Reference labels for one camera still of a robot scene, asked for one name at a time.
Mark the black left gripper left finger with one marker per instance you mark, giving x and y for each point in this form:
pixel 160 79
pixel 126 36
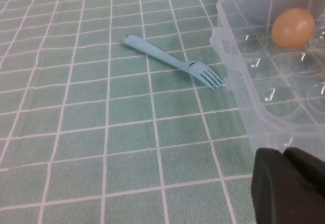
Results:
pixel 279 196

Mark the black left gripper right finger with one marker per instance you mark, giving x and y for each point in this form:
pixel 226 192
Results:
pixel 309 168

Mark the clear plastic egg box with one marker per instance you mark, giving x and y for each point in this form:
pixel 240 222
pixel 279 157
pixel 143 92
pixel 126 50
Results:
pixel 254 99

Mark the brown egg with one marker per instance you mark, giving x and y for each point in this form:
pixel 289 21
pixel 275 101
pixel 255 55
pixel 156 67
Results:
pixel 293 28

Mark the blue plastic fork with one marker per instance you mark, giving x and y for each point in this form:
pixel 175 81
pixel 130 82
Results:
pixel 157 52

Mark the green checked tablecloth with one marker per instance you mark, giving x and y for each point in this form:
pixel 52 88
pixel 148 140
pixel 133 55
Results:
pixel 101 132

